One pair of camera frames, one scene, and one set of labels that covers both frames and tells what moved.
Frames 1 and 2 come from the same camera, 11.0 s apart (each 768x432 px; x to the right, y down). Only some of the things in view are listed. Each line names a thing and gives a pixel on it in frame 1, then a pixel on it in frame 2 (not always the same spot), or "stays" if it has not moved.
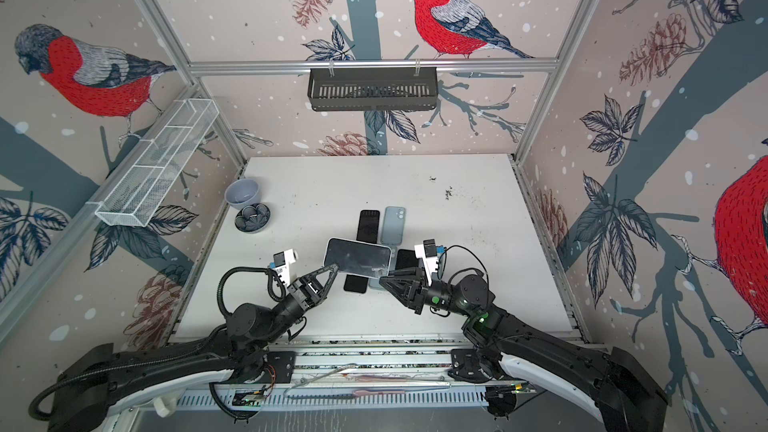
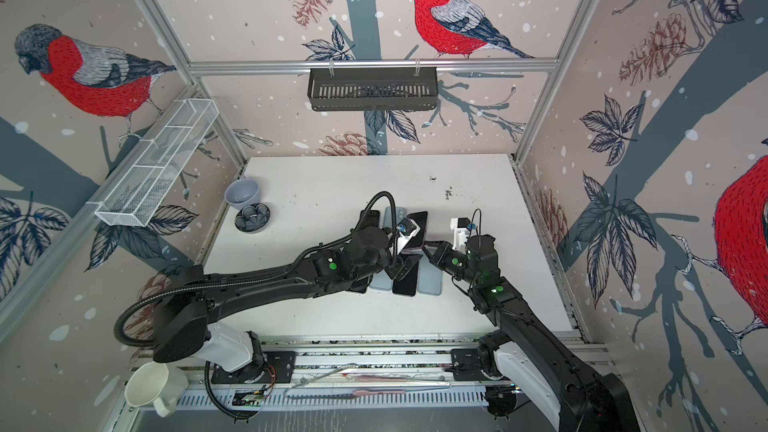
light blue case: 393,225 stays
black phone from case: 356,284 stays
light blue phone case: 375,283 stays
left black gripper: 303,293 to 402,266
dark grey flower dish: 252,218 stays
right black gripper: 415,300 to 442,255
